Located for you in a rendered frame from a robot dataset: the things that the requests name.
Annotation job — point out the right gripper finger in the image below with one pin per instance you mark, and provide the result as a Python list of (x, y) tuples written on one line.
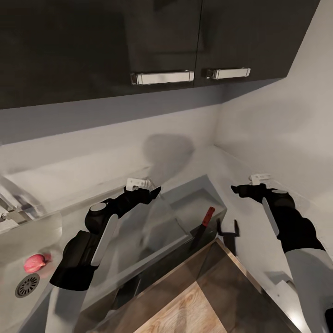
[(235, 189)]

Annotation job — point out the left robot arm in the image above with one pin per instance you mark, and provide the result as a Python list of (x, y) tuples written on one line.
[(58, 308)]

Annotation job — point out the vidalia onion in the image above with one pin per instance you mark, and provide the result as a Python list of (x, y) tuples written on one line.
[(34, 263)]

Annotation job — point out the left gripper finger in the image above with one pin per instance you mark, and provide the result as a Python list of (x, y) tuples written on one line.
[(154, 193)]

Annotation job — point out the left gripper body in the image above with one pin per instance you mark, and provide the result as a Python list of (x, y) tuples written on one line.
[(137, 196)]

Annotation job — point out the parer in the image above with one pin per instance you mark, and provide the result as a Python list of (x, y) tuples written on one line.
[(202, 228)]

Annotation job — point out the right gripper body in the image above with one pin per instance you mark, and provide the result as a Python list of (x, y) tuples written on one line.
[(249, 190)]

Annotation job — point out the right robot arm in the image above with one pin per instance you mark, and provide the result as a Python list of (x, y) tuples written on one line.
[(309, 264)]

